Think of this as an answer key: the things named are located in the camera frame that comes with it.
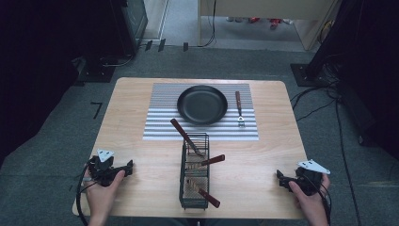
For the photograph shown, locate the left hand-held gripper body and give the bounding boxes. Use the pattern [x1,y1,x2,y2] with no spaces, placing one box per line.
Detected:
[88,149,128,187]

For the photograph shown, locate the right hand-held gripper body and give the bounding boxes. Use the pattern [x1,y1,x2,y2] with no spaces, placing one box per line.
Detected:
[283,159,331,197]

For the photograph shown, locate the person's right hand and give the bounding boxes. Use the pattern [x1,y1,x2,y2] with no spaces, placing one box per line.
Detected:
[287,173,331,220]

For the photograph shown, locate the person's left hand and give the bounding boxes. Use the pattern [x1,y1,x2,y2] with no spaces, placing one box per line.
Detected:
[84,169,126,218]

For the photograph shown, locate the grey striped placemat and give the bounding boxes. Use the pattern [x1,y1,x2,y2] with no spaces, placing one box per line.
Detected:
[142,82,260,141]

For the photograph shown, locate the black round plate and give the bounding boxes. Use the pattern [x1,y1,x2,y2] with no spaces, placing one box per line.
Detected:
[176,85,229,126]

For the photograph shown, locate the black slanted stand with base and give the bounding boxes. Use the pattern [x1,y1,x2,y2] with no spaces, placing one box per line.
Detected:
[289,0,359,88]

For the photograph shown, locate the dark curtain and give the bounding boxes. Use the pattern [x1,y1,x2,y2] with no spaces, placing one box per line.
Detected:
[337,0,399,159]
[0,0,114,164]

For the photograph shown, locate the black equipment cabinet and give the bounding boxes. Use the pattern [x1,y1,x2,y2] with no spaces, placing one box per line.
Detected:
[107,0,149,57]

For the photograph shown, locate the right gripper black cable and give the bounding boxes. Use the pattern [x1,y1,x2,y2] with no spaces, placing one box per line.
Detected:
[309,175,333,226]

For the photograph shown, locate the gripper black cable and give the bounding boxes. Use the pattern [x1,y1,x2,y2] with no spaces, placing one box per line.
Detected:
[309,175,333,226]
[75,157,97,226]

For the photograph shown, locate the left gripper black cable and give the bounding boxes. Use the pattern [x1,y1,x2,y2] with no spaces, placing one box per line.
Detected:
[75,157,97,226]

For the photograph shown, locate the long black floor cable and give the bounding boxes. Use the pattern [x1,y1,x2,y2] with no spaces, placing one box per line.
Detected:
[334,93,360,226]

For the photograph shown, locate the knife with long wooden handle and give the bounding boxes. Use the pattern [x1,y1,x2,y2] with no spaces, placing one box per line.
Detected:
[169,118,205,157]

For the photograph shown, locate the cutlery with short wooden handle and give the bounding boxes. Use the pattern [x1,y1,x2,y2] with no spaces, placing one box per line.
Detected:
[200,153,226,167]

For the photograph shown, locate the black wire cutlery rack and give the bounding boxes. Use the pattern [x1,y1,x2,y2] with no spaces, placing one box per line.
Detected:
[179,132,211,211]

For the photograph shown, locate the cutlery with thick wooden handle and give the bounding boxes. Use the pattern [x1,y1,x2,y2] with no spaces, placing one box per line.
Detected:
[191,184,221,209]

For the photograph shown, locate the fork with wooden handle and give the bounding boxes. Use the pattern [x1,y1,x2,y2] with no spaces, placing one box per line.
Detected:
[234,90,247,128]

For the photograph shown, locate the black floor cables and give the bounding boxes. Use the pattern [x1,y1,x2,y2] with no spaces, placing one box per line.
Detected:
[289,72,342,122]

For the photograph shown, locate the black stand base plate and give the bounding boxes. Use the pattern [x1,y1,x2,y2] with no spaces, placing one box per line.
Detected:
[73,56,118,87]

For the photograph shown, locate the grey floor cable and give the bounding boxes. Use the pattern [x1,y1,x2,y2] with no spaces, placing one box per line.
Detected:
[101,54,136,68]

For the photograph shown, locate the thin black hanging cable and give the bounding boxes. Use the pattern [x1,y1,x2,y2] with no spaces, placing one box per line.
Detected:
[198,0,218,49]

